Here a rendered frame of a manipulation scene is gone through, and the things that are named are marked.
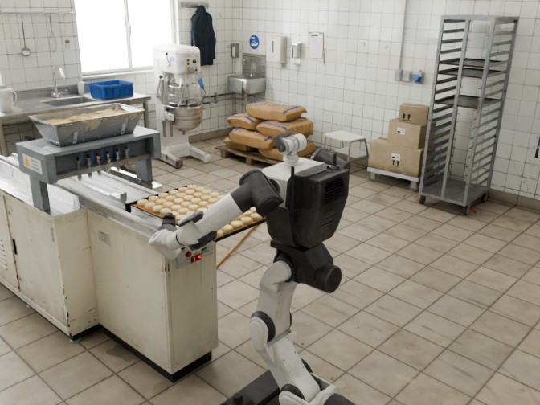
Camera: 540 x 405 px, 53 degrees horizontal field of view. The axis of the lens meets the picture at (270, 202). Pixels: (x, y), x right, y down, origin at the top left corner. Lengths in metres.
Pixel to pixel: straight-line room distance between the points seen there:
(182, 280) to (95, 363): 0.82
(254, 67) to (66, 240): 5.16
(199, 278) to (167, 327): 0.29
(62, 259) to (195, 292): 0.78
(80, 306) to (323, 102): 4.58
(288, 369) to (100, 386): 1.11
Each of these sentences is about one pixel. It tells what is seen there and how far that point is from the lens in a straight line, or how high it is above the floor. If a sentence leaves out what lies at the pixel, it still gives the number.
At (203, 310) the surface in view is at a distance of 2.96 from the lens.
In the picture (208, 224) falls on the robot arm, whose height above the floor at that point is 1.19.
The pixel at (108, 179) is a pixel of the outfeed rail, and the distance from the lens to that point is 3.47.
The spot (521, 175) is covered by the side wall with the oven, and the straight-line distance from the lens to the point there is 5.99.
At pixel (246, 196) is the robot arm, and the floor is 1.28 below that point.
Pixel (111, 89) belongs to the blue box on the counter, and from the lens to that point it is 6.23.
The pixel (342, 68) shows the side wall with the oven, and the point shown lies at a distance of 6.82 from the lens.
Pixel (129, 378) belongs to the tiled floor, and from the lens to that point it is 3.16.
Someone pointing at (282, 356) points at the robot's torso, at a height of 0.46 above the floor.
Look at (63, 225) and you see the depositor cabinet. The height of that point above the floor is 0.78.
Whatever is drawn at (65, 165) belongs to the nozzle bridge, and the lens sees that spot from 3.12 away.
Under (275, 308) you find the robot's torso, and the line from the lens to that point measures 2.36.
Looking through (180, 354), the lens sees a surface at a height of 0.18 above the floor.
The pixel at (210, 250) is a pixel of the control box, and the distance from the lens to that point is 2.78.
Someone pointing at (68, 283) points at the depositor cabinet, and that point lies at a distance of 3.25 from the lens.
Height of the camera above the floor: 1.95
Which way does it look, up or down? 21 degrees down
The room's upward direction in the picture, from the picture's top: 1 degrees clockwise
